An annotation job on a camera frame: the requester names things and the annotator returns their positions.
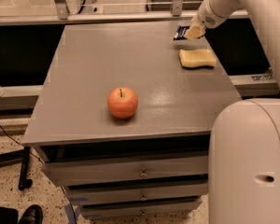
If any grey drawer cabinet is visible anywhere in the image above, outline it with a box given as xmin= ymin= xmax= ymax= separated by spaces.
xmin=23 ymin=21 xmax=240 ymax=219

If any bottom grey drawer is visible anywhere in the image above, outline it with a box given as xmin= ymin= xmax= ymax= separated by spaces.
xmin=80 ymin=196 xmax=202 ymax=219

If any top grey drawer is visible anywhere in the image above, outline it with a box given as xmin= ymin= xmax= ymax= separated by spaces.
xmin=42 ymin=152 xmax=208 ymax=186

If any red apple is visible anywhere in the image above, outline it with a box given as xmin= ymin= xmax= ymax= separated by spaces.
xmin=107 ymin=87 xmax=138 ymax=119

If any grey metal railing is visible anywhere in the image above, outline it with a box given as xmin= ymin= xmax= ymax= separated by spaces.
xmin=0 ymin=0 xmax=203 ymax=26

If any yellow sponge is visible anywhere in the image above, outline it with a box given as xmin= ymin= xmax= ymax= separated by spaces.
xmin=179 ymin=49 xmax=217 ymax=69

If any black cable on floor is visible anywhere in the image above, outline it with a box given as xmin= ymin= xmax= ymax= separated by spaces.
xmin=0 ymin=114 xmax=43 ymax=161

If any black metal stand leg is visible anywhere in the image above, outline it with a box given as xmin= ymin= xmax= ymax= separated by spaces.
xmin=0 ymin=147 xmax=33 ymax=190

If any black shoe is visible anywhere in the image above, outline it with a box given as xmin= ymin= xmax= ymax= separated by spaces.
xmin=18 ymin=204 xmax=43 ymax=224

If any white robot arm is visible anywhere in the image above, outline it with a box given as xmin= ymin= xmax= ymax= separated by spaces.
xmin=190 ymin=0 xmax=280 ymax=224

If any blue rxbar blueberry wrapper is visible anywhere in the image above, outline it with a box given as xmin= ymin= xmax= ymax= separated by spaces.
xmin=174 ymin=26 xmax=189 ymax=40

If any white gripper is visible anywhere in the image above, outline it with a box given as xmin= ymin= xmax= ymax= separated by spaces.
xmin=185 ymin=0 xmax=219 ymax=40

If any middle grey drawer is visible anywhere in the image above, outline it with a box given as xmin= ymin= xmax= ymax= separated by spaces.
xmin=66 ymin=180 xmax=207 ymax=205

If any grey drawer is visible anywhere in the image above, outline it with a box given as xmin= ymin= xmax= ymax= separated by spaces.
xmin=66 ymin=180 xmax=207 ymax=205
xmin=42 ymin=152 xmax=208 ymax=186
xmin=80 ymin=196 xmax=202 ymax=219

